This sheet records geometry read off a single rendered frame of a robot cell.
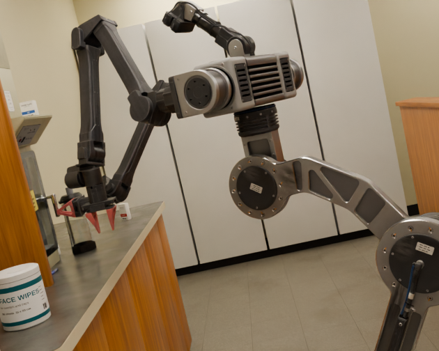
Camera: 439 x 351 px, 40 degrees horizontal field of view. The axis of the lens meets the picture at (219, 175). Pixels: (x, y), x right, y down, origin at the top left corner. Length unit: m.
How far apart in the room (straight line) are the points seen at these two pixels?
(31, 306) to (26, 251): 0.43
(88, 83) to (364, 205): 0.93
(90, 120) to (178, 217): 3.37
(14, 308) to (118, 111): 3.65
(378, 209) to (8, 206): 1.17
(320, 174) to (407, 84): 4.08
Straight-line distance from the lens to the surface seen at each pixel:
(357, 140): 5.23
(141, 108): 1.76
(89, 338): 1.81
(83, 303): 1.79
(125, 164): 2.33
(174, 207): 5.23
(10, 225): 2.10
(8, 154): 2.07
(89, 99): 1.95
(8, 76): 2.44
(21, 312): 1.71
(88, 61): 1.99
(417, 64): 5.81
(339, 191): 1.74
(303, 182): 1.77
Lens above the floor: 1.41
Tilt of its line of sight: 7 degrees down
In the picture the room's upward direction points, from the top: 13 degrees counter-clockwise
